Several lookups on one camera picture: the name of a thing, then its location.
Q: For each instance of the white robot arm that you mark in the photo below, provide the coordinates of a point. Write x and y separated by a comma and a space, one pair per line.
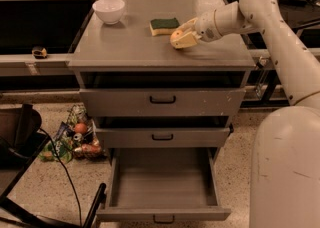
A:
285, 166

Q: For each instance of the grey drawer cabinet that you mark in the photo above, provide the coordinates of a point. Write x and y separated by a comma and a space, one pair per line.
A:
129, 45

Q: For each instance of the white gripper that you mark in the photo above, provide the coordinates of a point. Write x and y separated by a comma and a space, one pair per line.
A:
205, 27

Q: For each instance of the grey bottom drawer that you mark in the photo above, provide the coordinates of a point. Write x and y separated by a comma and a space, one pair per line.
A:
162, 185

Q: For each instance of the black folding chair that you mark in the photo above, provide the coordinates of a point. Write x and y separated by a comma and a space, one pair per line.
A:
21, 140

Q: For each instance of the orange fruit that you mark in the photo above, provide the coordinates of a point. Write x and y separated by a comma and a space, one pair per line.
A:
176, 34

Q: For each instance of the grey drawer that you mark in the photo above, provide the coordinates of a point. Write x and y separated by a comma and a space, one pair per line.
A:
162, 185
143, 94
163, 132

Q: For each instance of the grey middle drawer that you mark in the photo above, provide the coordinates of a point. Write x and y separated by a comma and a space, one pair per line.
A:
163, 132

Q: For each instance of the green yellow sponge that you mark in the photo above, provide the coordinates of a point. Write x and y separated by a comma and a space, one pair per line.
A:
163, 26

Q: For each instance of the yellow black tape measure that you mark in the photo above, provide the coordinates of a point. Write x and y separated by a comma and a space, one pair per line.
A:
39, 52

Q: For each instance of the grey top drawer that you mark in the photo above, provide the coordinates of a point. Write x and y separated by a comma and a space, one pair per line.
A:
143, 94

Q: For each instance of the white bowl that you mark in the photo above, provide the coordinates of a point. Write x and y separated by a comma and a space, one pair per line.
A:
109, 11

